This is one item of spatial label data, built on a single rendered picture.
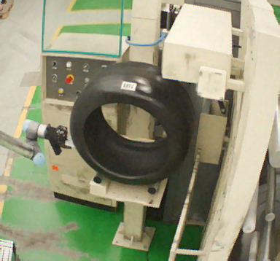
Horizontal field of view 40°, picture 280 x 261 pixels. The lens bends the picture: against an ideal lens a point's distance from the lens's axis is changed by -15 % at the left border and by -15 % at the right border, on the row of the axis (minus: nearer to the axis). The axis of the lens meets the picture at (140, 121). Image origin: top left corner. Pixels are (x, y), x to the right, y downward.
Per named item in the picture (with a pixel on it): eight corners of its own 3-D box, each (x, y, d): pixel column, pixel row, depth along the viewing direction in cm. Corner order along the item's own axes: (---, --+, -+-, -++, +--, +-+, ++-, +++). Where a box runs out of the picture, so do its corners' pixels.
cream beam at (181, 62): (181, 28, 205) (182, 3, 197) (229, 37, 201) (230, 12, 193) (159, 78, 154) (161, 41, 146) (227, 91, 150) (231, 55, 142)
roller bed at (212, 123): (197, 141, 253) (203, 95, 237) (221, 144, 251) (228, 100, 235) (193, 161, 237) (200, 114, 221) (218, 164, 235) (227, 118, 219)
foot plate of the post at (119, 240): (120, 222, 315) (120, 219, 313) (155, 228, 310) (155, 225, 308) (111, 244, 292) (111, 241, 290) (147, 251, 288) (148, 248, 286)
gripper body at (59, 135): (64, 135, 217) (44, 128, 219) (63, 149, 222) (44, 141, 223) (68, 127, 224) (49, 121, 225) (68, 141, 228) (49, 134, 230)
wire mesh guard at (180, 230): (184, 221, 277) (200, 136, 240) (186, 221, 276) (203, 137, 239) (155, 312, 202) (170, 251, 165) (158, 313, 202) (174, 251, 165)
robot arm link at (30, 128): (26, 129, 232) (27, 116, 228) (41, 134, 231) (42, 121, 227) (21, 135, 225) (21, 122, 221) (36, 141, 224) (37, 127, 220)
